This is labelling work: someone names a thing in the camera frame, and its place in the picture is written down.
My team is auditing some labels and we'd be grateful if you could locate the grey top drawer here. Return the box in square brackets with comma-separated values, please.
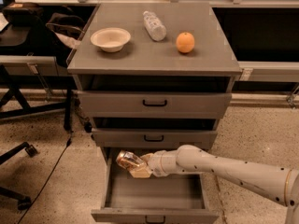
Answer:
[78, 91, 232, 119]

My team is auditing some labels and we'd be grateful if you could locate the white paper bowl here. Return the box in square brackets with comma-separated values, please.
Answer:
[91, 28, 131, 52]

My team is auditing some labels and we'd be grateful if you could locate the grey bottom drawer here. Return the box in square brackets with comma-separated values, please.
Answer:
[91, 148, 219, 224]

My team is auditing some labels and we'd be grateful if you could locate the clear plastic water bottle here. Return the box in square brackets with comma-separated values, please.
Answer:
[143, 11, 166, 42]

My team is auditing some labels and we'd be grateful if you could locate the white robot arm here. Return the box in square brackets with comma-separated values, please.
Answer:
[129, 145, 299, 224]

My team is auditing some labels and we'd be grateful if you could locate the black floor cable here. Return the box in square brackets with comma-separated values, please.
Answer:
[16, 131, 73, 224]

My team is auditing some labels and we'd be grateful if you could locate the black box on desk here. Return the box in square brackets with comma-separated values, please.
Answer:
[2, 2, 44, 26]

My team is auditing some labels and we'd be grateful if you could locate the black office chair base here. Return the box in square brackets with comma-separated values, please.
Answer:
[0, 141, 39, 211]

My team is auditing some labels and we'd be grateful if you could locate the dark bag with strap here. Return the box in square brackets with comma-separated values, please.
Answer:
[45, 12, 87, 68]

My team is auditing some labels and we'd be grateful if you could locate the grey middle drawer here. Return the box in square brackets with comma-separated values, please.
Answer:
[93, 129, 217, 149]

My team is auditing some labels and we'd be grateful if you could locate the black desk frame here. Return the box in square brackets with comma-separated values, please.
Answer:
[0, 64, 72, 131]

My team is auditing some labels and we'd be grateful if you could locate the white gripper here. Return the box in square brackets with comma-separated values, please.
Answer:
[130, 150, 180, 178]

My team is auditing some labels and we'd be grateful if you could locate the grey drawer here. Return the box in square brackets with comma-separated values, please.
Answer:
[78, 91, 232, 119]
[91, 148, 219, 224]
[93, 129, 217, 149]

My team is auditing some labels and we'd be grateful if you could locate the grey drawer cabinet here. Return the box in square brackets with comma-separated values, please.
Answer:
[68, 2, 241, 158]

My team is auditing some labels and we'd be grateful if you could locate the orange fruit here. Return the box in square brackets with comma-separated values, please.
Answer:
[176, 32, 195, 53]

